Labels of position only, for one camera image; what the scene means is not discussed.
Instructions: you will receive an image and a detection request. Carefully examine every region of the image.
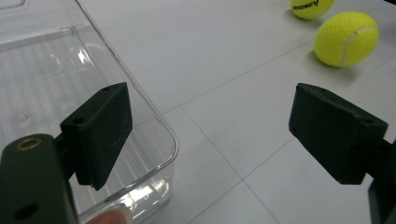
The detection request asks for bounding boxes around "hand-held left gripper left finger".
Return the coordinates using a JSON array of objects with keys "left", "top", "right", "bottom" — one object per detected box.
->
[{"left": 60, "top": 81, "right": 134, "bottom": 191}]

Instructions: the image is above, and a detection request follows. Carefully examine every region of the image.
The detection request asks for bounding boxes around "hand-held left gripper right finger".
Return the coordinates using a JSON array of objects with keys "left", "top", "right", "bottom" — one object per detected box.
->
[{"left": 288, "top": 82, "right": 389, "bottom": 185}]

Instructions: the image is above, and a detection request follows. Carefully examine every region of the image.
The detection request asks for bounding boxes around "clear plastic container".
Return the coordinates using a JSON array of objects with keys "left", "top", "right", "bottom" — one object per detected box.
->
[{"left": 0, "top": 0, "right": 180, "bottom": 224}]

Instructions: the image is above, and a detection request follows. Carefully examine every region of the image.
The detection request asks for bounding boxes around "yellow tennis ball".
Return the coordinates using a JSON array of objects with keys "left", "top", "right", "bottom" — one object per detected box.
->
[
  {"left": 290, "top": 0, "right": 336, "bottom": 21},
  {"left": 313, "top": 11, "right": 380, "bottom": 68}
]

